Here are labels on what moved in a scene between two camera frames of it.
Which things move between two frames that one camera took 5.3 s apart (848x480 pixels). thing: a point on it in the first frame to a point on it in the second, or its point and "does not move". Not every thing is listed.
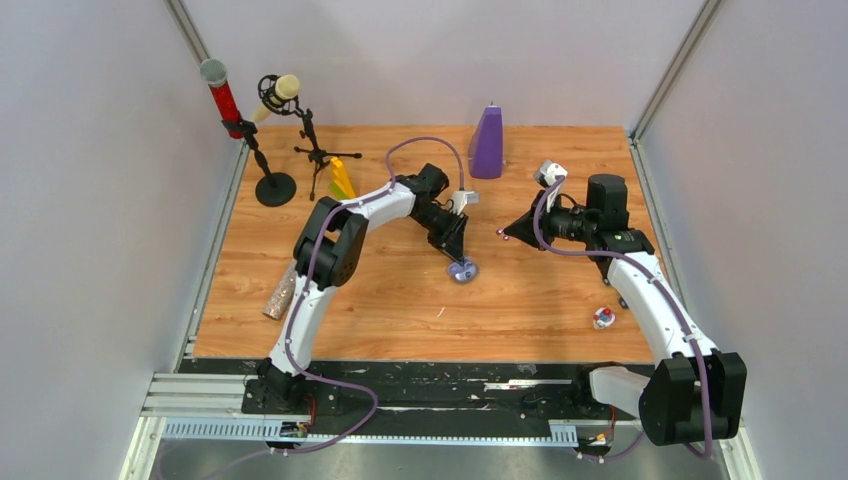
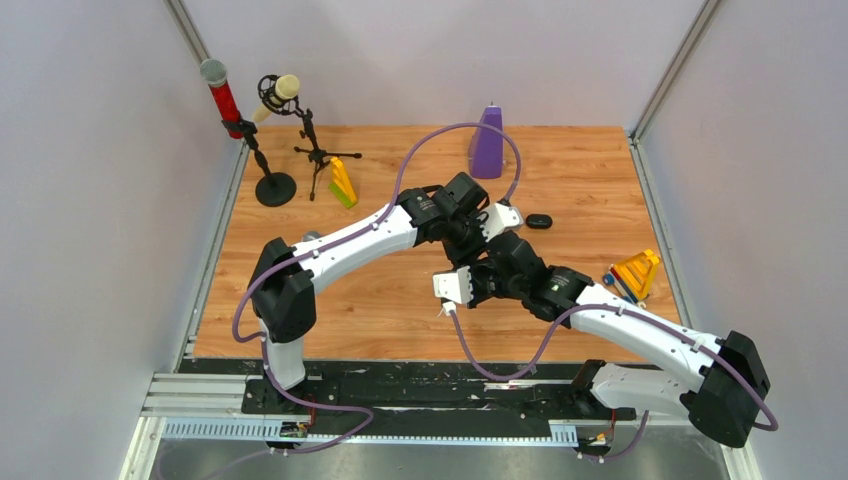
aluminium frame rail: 199,396 does not move
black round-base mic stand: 272,190 does not move
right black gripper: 523,228 to 477,298
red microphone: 214,73 does not move
